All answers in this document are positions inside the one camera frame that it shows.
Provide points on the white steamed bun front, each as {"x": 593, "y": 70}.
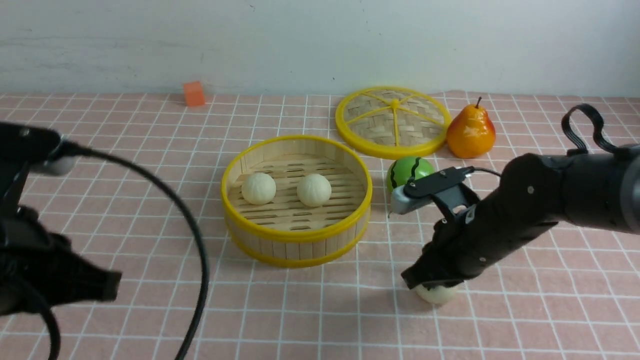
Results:
{"x": 439, "y": 295}

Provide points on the bamboo steamer lid yellow rim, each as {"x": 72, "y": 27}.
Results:
{"x": 390, "y": 122}

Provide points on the orange cube block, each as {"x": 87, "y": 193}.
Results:
{"x": 193, "y": 94}

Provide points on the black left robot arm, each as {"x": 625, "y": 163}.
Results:
{"x": 20, "y": 147}

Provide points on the pink grid tablecloth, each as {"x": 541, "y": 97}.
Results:
{"x": 573, "y": 294}

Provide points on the green toy watermelon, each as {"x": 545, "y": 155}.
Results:
{"x": 407, "y": 168}

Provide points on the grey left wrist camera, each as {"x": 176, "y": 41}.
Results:
{"x": 59, "y": 167}

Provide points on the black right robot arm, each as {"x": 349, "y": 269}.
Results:
{"x": 535, "y": 192}

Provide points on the white pleated steamed bun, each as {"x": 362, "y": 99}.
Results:
{"x": 314, "y": 190}

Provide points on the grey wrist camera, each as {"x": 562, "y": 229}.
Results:
{"x": 59, "y": 167}
{"x": 446, "y": 189}

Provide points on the bamboo steamer tray yellow rim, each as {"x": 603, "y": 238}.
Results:
{"x": 285, "y": 232}

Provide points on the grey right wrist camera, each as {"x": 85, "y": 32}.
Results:
{"x": 446, "y": 189}

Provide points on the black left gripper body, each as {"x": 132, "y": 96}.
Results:
{"x": 37, "y": 261}

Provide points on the orange yellow toy pear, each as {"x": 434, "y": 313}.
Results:
{"x": 471, "y": 133}

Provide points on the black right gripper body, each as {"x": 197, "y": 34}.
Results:
{"x": 464, "y": 247}

